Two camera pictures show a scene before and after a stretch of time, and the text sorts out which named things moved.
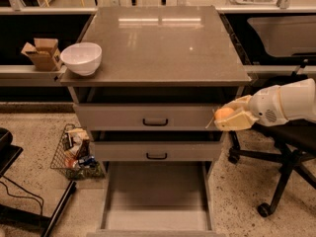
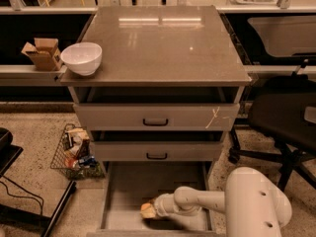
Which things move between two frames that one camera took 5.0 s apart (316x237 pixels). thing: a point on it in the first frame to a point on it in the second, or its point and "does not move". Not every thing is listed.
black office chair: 289,144 does not move
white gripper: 265,106 to 158,205
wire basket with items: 75,155 does not move
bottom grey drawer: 156,198 does not move
